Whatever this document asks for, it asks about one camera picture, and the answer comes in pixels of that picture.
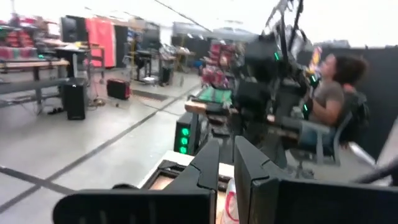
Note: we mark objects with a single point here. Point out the grey office chair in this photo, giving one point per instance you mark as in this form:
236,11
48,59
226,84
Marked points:
339,137

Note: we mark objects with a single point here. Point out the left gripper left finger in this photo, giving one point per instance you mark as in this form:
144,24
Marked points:
140,207

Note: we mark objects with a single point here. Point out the wooden workbench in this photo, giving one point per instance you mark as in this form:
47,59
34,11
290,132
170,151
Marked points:
34,63

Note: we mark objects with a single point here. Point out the red and black box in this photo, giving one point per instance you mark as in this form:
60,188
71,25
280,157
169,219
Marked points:
118,88

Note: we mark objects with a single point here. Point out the black monitor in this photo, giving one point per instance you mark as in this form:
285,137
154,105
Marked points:
70,29

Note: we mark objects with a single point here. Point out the black aluminium table frame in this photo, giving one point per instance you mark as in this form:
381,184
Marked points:
168,171

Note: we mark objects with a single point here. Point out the silver Diet Coke can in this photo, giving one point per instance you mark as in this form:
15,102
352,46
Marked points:
230,202

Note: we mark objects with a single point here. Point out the red can packs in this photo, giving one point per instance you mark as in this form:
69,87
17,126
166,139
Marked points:
217,62

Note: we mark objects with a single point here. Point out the black tower box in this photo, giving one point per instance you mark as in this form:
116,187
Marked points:
74,99

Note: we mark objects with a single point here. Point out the table with green mat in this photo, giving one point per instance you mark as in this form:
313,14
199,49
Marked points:
214,96

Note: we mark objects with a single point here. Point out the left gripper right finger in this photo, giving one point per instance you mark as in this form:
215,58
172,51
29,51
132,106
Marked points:
311,205

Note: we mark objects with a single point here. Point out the person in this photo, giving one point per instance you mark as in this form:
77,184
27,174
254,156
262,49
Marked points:
332,93

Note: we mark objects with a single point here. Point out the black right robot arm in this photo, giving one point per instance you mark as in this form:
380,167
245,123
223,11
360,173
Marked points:
261,59

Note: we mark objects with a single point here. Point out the red hanging panel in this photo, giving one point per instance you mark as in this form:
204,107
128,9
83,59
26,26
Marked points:
101,42

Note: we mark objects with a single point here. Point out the black computer with green lights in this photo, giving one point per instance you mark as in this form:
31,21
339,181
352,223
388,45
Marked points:
183,137

